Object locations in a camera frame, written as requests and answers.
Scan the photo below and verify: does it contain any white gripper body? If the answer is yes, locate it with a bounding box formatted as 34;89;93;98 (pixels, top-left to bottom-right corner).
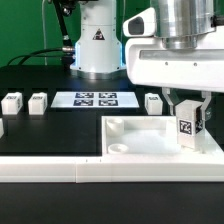
123;6;224;92

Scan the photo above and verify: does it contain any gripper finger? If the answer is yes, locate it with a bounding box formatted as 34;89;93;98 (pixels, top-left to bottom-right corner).
201;91;212;121
162;87;180;116

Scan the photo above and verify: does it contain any white square table top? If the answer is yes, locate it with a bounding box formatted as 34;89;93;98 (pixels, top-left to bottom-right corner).
101;116;223;156

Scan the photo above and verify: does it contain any white L-shaped obstacle fence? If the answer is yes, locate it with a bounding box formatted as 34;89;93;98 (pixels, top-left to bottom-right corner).
0;118;224;184

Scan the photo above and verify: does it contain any white marker plate with tags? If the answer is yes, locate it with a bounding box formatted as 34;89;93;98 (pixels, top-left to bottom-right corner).
51;92;139;108

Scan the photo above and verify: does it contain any white block at left edge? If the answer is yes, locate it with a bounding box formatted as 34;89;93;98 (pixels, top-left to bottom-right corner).
0;118;4;139

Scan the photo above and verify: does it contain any black cable bundle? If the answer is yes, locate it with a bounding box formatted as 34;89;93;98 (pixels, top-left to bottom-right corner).
7;46;76;67

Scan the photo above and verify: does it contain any white thin cable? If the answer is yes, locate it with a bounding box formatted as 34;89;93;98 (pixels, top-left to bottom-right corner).
41;0;49;66

